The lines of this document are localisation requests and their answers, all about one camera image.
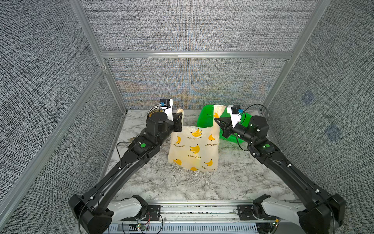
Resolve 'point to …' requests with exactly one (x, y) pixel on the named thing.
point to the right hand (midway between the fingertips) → (217, 114)
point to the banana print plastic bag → (196, 148)
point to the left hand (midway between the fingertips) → (184, 112)
